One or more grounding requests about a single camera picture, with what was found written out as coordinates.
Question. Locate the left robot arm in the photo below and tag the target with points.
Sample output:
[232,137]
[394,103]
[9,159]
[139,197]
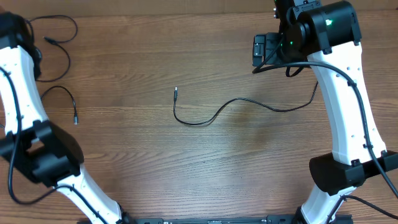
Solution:
[39,149]

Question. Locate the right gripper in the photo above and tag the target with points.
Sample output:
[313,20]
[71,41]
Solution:
[268,44]

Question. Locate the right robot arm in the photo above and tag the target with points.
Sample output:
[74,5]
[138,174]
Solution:
[327,39]

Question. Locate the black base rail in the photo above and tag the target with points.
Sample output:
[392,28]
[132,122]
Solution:
[270,219]

